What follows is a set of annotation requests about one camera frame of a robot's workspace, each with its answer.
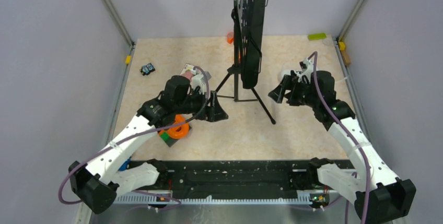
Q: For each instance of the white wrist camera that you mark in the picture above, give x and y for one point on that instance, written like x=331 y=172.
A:
x=307 y=68
x=198 y=84

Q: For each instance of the orange ring toy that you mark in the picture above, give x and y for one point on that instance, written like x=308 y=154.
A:
x=177 y=132

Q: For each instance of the small black blue toy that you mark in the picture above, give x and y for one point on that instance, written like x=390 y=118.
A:
x=147 y=69

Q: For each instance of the grey base plate green block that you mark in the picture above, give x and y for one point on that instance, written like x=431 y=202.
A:
x=170 y=142

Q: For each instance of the pink white card box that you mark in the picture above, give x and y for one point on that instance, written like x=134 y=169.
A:
x=195 y=74

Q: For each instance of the yellow corner clip right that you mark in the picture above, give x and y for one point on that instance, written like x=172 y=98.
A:
x=342 y=46

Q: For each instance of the yellow clip left rail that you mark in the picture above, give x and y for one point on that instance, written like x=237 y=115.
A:
x=128 y=60

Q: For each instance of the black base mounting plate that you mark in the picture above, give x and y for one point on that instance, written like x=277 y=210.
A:
x=231 y=179

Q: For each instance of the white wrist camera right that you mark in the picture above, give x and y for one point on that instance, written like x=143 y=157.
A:
x=307 y=68

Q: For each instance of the black music stand tripod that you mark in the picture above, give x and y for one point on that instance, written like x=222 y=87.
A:
x=248 y=17

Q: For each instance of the black white sneaker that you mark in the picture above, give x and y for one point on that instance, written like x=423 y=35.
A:
x=284 y=72

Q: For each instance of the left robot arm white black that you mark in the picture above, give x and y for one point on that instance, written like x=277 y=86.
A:
x=99 y=181

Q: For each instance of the wooden block right rail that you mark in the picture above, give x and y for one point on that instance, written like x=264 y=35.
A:
x=346 y=58

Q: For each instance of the white slotted cable duct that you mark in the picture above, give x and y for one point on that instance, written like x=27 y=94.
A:
x=158 y=198

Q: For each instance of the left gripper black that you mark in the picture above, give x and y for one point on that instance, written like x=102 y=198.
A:
x=213 y=112

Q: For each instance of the lime green block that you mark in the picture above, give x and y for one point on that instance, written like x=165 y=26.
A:
x=316 y=36

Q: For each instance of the orange plastic cup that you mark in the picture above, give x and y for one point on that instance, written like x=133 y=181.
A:
x=230 y=37

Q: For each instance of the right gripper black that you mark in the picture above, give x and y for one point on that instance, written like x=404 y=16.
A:
x=278 y=93

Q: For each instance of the blue toy car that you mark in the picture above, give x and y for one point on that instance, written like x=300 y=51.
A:
x=125 y=165

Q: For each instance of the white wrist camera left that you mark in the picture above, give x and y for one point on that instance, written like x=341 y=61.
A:
x=198 y=84

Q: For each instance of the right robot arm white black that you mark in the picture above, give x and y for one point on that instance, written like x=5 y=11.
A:
x=377 y=193

